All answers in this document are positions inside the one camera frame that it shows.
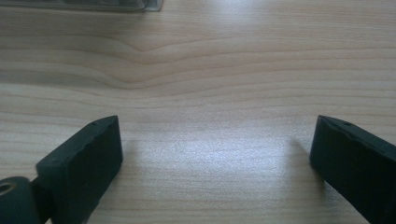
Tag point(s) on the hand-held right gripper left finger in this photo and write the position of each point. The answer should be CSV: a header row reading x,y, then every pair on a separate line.
x,y
84,165

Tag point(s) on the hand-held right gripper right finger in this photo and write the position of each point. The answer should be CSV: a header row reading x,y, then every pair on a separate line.
x,y
355,165

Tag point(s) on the clear plastic drawer organizer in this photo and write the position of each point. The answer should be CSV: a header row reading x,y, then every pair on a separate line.
x,y
77,4

